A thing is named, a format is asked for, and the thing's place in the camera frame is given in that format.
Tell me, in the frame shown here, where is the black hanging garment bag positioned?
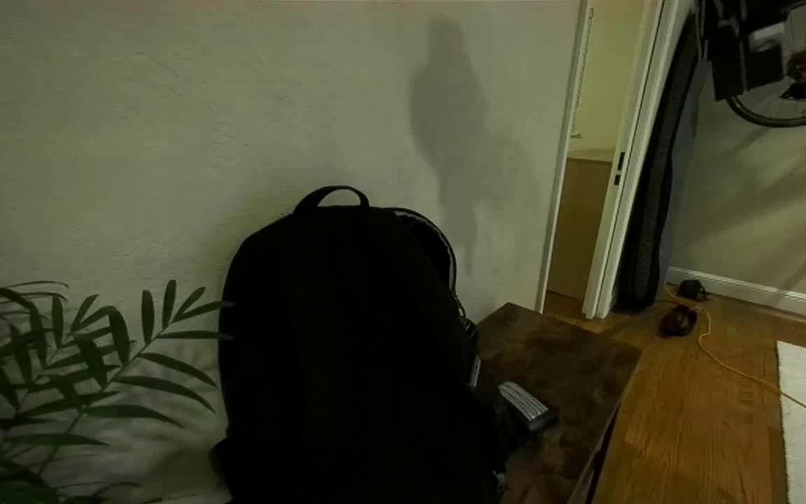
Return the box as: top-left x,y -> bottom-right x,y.
614,9 -> 706,316

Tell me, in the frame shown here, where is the black equipment box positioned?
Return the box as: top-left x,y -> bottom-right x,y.
702,0 -> 790,104

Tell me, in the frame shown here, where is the white baseboard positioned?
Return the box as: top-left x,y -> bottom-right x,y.
666,264 -> 806,330

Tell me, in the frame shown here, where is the small black power adapter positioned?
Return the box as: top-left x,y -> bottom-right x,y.
677,278 -> 710,305

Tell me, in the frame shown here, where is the dark brown floor object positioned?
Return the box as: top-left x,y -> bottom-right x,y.
659,302 -> 702,340

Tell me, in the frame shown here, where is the white door edge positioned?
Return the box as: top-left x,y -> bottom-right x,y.
535,0 -> 600,316

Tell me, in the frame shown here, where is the rustic wooden sideboard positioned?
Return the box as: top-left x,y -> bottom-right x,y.
470,299 -> 647,504

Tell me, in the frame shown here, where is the green palm houseplant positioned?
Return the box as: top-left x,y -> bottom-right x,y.
0,278 -> 230,504

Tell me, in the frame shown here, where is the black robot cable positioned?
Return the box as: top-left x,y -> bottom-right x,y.
724,86 -> 806,131

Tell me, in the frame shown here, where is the white door frame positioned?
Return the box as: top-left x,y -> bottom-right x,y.
579,0 -> 696,321

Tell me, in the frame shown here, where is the orange extension cable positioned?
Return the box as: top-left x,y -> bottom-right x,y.
664,286 -> 806,471

